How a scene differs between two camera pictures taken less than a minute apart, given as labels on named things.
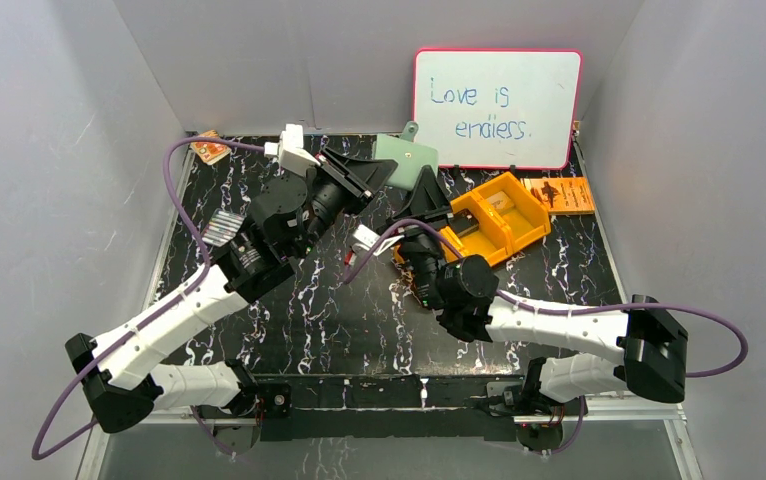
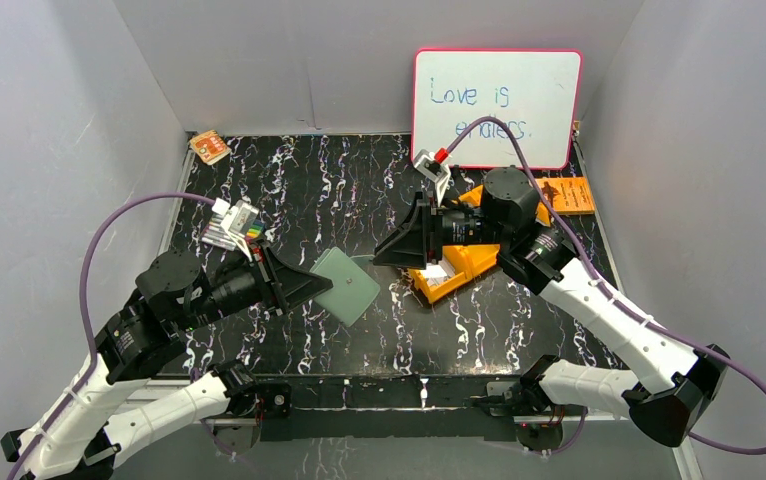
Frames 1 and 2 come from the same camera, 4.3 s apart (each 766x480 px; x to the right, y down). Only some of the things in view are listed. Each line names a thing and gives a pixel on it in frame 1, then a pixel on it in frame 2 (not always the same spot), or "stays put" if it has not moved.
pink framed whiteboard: x=498 y=108 stays put
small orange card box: x=210 y=152 stays put
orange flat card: x=562 y=195 stays put
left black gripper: x=346 y=177 -> x=268 y=279
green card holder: x=409 y=156 -> x=355 y=284
